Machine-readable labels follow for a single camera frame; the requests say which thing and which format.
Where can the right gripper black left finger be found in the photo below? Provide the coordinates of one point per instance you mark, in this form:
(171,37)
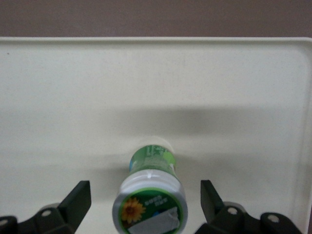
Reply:
(68,212)

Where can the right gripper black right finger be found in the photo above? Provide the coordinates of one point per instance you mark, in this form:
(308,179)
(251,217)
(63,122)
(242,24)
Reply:
(219,217)

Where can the beige plastic tray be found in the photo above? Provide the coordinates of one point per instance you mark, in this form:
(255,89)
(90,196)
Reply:
(97,97)

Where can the green lid yogurt cup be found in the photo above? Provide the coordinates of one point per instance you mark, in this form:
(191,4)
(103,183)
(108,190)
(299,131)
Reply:
(151,195)

